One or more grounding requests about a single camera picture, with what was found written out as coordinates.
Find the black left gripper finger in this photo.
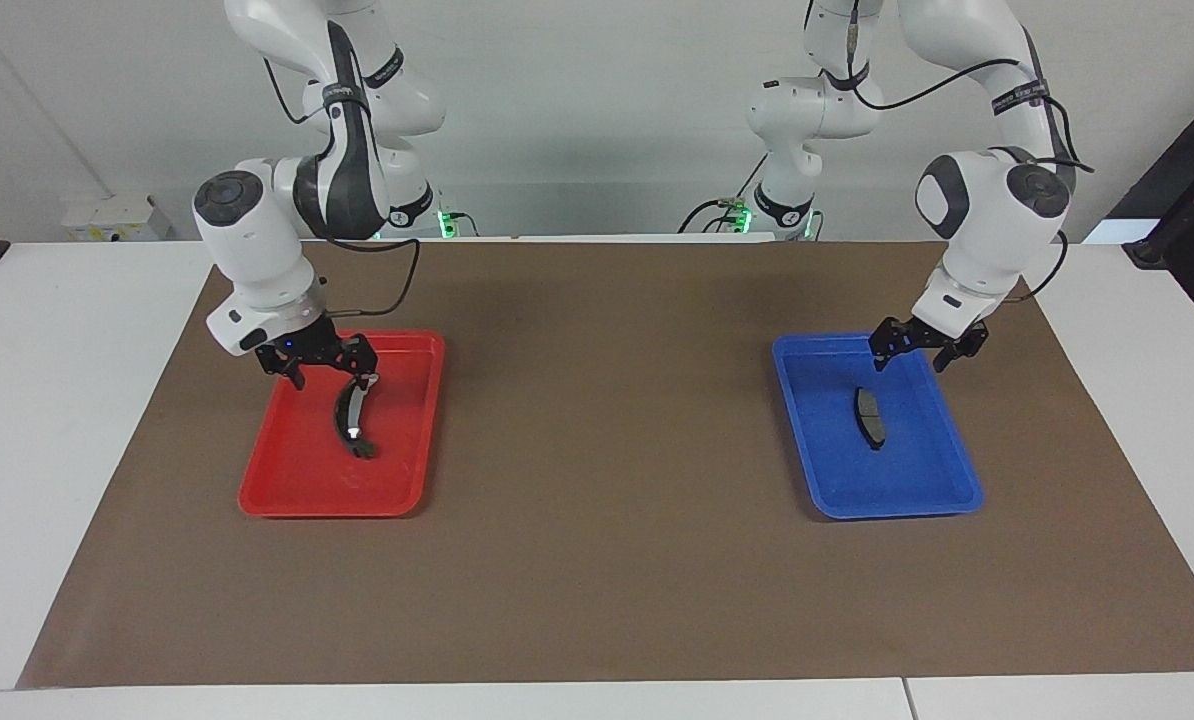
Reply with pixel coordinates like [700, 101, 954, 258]
[868, 318, 904, 374]
[934, 332, 989, 375]

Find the curved brake shoe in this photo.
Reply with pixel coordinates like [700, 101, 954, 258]
[333, 375, 381, 461]

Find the grey brake pad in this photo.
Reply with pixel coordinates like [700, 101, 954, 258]
[853, 387, 887, 451]

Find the red plastic tray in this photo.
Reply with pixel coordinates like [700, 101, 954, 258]
[238, 331, 447, 519]

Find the blue plastic tray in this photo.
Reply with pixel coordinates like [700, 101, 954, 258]
[772, 332, 985, 520]

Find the brown table mat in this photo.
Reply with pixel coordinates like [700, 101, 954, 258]
[17, 240, 1194, 691]

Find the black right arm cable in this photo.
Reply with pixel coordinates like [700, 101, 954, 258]
[261, 20, 422, 322]

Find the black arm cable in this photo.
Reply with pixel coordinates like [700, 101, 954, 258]
[261, 20, 422, 322]
[807, 0, 1096, 301]

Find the black base cable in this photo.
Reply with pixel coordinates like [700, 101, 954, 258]
[678, 150, 770, 237]

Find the white wall box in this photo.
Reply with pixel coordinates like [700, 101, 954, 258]
[62, 193, 173, 243]

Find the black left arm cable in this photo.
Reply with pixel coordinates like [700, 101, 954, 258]
[807, 0, 1096, 301]

